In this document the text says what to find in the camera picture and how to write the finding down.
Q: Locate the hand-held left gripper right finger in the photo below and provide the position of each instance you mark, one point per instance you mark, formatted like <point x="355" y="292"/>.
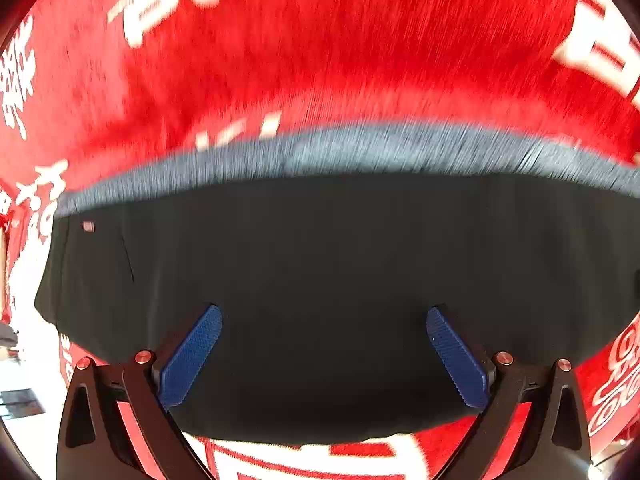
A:
<point x="456" y="355"/>

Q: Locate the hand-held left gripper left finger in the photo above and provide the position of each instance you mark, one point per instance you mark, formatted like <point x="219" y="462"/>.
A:
<point x="192" y="350"/>

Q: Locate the black pants with patterned waistband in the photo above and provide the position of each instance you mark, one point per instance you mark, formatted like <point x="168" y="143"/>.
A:
<point x="320" y="260"/>

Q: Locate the red printed blanket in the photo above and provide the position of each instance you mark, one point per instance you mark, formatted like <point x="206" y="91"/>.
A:
<point x="350" y="60"/>

